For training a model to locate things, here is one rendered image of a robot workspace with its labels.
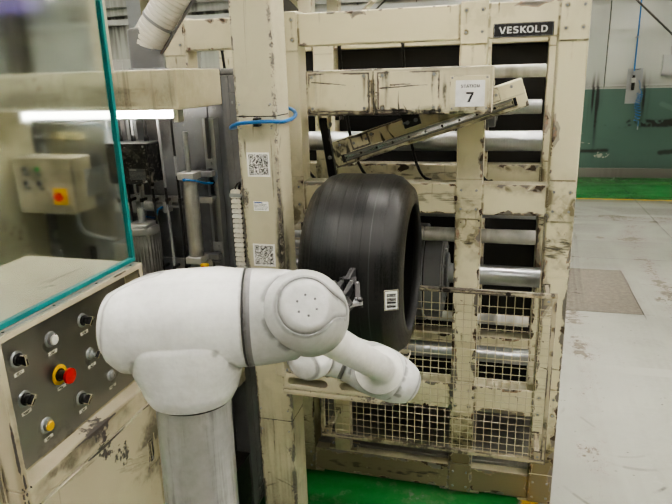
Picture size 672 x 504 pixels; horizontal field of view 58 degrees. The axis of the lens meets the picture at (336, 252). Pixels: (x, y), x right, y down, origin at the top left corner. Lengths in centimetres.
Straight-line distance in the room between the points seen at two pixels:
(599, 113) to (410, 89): 892
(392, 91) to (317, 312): 138
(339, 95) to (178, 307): 140
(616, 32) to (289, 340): 1036
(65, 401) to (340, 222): 85
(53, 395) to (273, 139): 92
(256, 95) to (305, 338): 124
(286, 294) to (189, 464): 27
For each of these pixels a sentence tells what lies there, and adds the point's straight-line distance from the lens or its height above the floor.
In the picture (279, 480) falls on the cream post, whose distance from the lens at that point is 235.
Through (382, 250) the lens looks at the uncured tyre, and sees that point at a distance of 167.
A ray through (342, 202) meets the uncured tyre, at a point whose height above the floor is 142.
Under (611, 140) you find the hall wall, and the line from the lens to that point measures 1092.
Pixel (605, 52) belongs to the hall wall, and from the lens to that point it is 1089.
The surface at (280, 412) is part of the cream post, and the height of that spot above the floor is 65.
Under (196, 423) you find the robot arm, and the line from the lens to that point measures 84.
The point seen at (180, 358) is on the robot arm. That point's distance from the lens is 78.
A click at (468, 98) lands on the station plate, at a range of 200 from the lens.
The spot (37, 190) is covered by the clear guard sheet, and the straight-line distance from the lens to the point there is 155.
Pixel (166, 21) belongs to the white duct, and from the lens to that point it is 235.
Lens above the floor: 177
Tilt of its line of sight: 16 degrees down
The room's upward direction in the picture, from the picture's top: 2 degrees counter-clockwise
